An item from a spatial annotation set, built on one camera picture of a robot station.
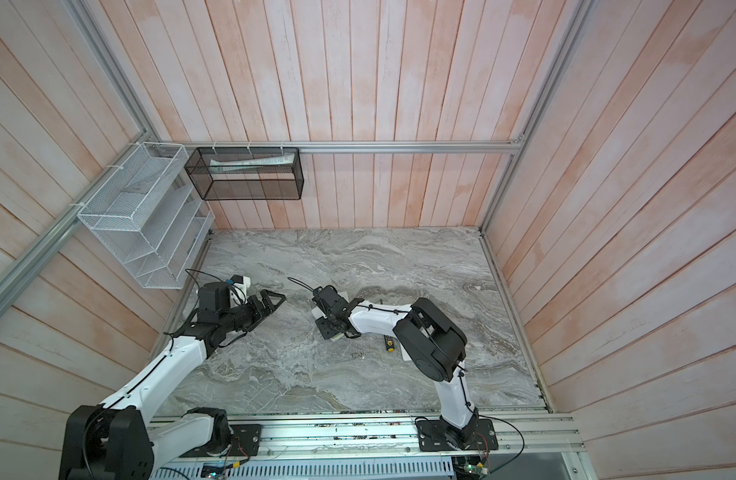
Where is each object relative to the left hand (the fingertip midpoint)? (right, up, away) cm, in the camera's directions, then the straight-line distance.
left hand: (278, 309), depth 84 cm
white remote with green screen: (+9, -4, +11) cm, 15 cm away
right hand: (+13, -6, +11) cm, 18 cm away
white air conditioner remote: (+37, -14, +2) cm, 39 cm away
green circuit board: (-12, -37, -12) cm, 41 cm away
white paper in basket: (-11, +44, +6) cm, 46 cm away
